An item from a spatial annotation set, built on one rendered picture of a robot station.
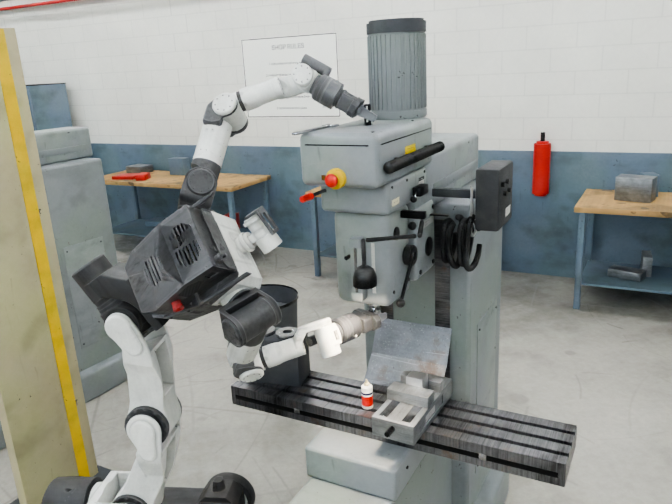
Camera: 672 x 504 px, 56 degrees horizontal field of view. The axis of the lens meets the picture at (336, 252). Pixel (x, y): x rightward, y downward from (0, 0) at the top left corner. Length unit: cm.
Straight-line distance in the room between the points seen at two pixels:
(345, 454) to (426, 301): 69
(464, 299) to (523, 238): 395
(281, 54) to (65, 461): 489
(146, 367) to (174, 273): 39
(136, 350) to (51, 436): 159
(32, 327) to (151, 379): 132
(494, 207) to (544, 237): 420
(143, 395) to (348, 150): 99
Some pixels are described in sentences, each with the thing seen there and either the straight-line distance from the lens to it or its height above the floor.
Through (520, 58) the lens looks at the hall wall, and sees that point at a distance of 617.
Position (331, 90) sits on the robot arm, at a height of 200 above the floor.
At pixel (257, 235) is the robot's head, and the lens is 183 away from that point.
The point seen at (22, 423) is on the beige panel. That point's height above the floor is 54.
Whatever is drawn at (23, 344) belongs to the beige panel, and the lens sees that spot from 328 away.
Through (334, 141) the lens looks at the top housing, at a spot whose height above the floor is 187.
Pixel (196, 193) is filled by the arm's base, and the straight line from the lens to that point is 187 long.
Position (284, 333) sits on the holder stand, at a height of 110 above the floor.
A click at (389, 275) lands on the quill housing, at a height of 142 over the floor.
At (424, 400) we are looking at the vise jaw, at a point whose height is 100.
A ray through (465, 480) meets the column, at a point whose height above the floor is 38.
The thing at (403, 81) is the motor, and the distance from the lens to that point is 216.
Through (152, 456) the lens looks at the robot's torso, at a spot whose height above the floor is 93.
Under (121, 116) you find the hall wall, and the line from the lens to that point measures 878.
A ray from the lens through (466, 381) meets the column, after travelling 261.
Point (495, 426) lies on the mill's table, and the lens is 223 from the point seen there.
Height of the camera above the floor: 209
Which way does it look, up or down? 17 degrees down
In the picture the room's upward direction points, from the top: 3 degrees counter-clockwise
